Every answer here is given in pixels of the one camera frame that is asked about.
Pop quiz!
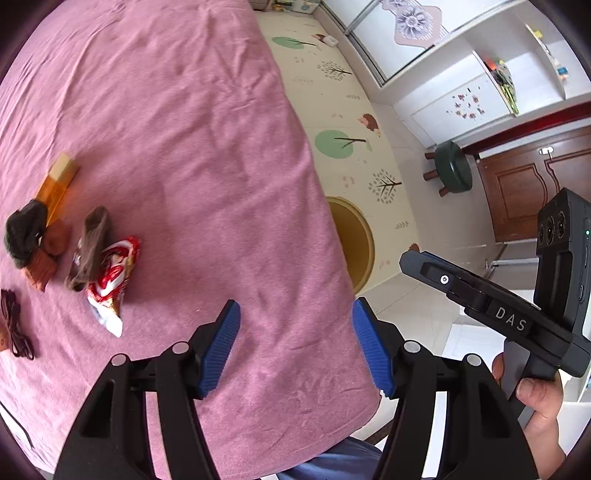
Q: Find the dark brown cord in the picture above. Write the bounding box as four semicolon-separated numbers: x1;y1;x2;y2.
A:
0;288;36;361

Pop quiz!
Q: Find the brown printed sock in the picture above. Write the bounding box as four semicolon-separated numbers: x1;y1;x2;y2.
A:
65;206;111;292

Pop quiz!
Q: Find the small white box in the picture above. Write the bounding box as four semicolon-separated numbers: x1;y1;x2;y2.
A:
314;34;339;47

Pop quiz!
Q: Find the white sliding wardrobe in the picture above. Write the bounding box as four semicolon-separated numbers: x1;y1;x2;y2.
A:
322;0;503;85

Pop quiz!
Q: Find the orange liquid bottle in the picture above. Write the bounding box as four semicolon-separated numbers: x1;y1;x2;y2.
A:
35;153;79;226

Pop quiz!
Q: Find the green round stool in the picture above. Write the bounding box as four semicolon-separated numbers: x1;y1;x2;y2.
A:
423;141;473;197

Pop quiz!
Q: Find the green storage box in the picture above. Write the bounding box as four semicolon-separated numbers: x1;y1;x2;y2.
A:
271;0;322;14

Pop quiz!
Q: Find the dark grey knit sock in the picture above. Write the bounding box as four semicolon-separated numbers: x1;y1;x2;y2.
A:
4;199;48;269

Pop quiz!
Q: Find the white floral cabinet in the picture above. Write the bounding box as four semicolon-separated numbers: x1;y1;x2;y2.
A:
375;1;590;147

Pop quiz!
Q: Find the brown wooden door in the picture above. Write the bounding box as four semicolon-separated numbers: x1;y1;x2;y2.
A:
478;127;591;242

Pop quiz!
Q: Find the rust orange sock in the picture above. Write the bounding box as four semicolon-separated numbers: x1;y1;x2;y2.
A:
24;219;71;292

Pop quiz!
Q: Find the yellow round trash bin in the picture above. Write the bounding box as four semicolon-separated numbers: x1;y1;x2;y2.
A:
325;196;376;294

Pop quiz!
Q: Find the person's right hand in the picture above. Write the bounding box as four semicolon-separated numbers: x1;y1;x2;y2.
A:
517;373;566;479

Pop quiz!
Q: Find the cartoon tree floor mat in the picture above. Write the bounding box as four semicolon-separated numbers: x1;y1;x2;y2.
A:
256;11;419;294

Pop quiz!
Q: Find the pink bed sheet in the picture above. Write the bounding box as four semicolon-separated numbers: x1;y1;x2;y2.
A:
1;1;380;479

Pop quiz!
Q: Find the red snack wrapper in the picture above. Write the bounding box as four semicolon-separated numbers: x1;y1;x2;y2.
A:
86;236;141;338

